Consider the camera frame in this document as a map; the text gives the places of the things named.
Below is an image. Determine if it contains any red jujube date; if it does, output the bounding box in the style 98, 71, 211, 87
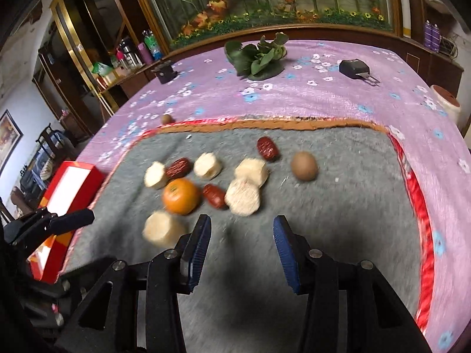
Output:
165, 158, 194, 181
256, 137, 281, 161
202, 184, 227, 210

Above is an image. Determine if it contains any gold-trimmed glass cabinet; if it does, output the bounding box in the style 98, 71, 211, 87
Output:
32, 0, 148, 122

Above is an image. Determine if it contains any glass flower display case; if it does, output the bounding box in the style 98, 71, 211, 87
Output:
129, 0, 402, 50

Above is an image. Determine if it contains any orange tangerine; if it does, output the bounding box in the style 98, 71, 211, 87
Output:
162, 178, 201, 216

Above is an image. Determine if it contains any brown kiwi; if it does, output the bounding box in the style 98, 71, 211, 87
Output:
291, 151, 318, 182

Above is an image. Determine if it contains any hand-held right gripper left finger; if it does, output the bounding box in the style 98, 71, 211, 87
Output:
55, 213, 213, 353

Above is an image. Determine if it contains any purple floral blanket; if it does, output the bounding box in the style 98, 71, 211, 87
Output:
62, 39, 471, 353

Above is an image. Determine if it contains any white peeled sugarcane piece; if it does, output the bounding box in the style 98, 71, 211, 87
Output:
144, 161, 169, 190
142, 211, 188, 249
224, 178, 261, 217
193, 152, 223, 181
235, 158, 269, 187

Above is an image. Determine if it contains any silver black thermos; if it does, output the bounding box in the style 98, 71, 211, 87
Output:
119, 38, 143, 70

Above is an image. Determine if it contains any black clip device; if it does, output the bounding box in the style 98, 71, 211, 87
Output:
339, 59, 380, 86

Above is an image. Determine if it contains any white pillar with yellow band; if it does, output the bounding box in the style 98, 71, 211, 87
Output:
397, 0, 413, 39

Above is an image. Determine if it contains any dark wooden chair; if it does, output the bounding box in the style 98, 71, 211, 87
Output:
36, 124, 76, 164

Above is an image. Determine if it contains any red cardboard box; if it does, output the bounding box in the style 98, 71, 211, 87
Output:
27, 161, 106, 284

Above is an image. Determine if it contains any green blue bottle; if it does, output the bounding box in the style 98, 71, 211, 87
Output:
143, 30, 163, 61

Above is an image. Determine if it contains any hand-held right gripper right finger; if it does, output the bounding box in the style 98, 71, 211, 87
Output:
273, 215, 433, 353

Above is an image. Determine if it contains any dark wooden cabinet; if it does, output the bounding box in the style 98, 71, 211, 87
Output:
107, 0, 465, 94

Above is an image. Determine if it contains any green packet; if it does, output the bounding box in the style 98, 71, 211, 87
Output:
91, 61, 113, 79

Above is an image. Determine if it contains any bunch of green leaves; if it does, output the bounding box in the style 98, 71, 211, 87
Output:
224, 32, 289, 81

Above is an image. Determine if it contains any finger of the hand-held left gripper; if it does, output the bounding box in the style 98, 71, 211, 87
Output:
5, 208, 95, 247

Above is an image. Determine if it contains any small black box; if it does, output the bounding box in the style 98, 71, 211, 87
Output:
154, 61, 178, 84

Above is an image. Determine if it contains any white stool with red top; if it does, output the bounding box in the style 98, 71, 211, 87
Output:
430, 85, 462, 126

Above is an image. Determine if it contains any grey mat with red border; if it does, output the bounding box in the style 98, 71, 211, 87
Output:
59, 116, 438, 353

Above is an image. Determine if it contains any wire basket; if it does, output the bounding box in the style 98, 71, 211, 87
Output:
440, 36, 459, 58

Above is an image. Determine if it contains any framed wall picture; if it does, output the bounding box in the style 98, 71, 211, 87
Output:
0, 109, 24, 177

